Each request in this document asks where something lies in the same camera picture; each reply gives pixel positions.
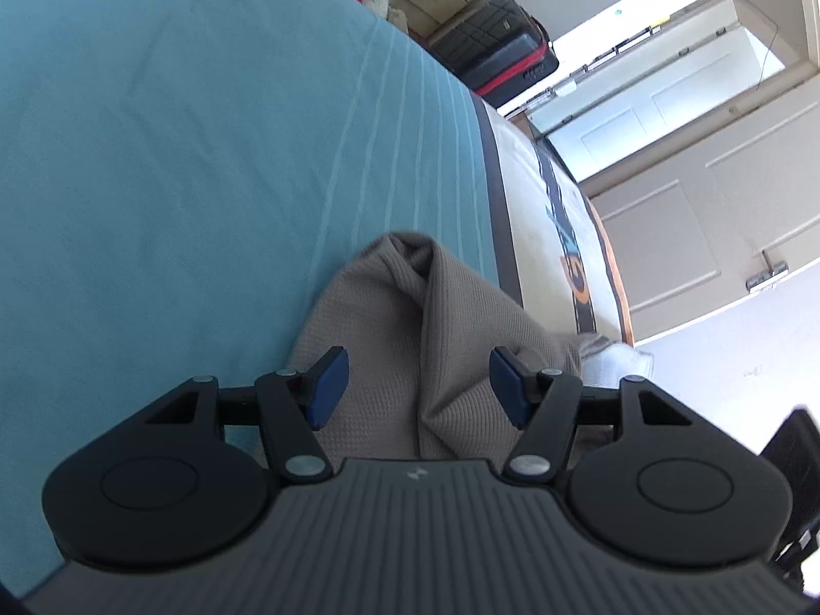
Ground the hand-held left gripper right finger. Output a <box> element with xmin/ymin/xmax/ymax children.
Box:
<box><xmin>488</xmin><ymin>346</ymin><xmax>694</xmax><ymax>483</ymax></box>

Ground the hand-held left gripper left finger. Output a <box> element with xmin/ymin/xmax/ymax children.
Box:
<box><xmin>146</xmin><ymin>346</ymin><xmax>351</xmax><ymax>483</ymax></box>

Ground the grey waffle-knit shirt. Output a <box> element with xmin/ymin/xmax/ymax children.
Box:
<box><xmin>285</xmin><ymin>231</ymin><xmax>584</xmax><ymax>462</ymax></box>

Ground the white panel door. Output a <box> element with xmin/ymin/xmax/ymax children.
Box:
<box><xmin>544</xmin><ymin>32</ymin><xmax>789</xmax><ymax>180</ymax></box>
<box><xmin>586</xmin><ymin>99</ymin><xmax>820</xmax><ymax>342</ymax></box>

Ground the black suitcase with red trim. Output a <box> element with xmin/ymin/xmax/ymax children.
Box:
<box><xmin>428</xmin><ymin>0</ymin><xmax>560</xmax><ymax>97</ymax></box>

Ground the pair of beige slippers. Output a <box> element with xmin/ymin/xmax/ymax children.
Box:
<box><xmin>365</xmin><ymin>0</ymin><xmax>411</xmax><ymax>30</ymax></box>

